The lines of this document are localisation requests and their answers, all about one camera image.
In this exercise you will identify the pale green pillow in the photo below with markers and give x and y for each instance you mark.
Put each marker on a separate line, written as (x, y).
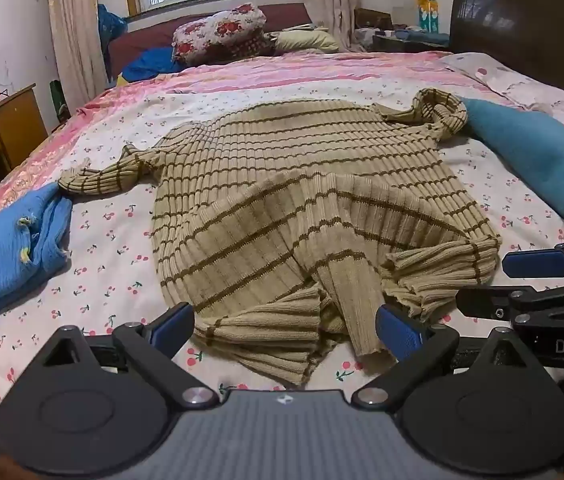
(307, 40)

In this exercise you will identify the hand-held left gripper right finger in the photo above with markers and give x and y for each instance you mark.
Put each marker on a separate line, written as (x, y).
(397, 332)

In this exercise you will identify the beige striped knit sweater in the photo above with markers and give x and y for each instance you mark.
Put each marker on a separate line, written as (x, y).
(287, 185)

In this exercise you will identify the blue crumpled cloth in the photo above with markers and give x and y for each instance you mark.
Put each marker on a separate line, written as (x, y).
(152, 62)

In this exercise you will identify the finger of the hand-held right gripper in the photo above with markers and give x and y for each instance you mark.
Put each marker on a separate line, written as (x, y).
(532, 262)
(482, 300)

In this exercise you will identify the yellow and teal carton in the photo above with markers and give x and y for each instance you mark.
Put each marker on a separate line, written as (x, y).
(427, 10)

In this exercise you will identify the dark green object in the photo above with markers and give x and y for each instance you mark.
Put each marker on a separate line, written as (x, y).
(59, 100)

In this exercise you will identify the dark wooden headboard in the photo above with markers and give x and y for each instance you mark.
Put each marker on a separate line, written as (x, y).
(512, 15)

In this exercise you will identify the floral red pillow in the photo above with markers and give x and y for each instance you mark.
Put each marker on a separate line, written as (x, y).
(217, 30)

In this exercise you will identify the blue knit garment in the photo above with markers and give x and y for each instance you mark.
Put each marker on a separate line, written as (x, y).
(7, 255)

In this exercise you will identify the wooden desk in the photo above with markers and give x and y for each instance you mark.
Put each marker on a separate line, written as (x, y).
(17, 120)

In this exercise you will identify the pink printed pillow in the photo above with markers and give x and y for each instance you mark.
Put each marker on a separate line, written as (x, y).
(512, 80)

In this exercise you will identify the bed with cherry print sheet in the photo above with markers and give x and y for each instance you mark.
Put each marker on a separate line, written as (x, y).
(112, 160)

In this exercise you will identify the blue patterned bag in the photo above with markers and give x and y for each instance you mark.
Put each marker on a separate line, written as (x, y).
(109, 22)

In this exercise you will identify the teal fleece garment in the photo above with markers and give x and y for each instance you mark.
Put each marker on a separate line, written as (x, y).
(527, 145)

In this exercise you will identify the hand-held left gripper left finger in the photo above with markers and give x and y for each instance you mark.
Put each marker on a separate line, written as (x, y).
(178, 327)

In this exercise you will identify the cluttered dark nightstand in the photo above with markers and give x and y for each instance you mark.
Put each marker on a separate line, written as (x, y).
(402, 40)

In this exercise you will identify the dark red daybed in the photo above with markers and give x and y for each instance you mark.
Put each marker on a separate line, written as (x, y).
(137, 40)

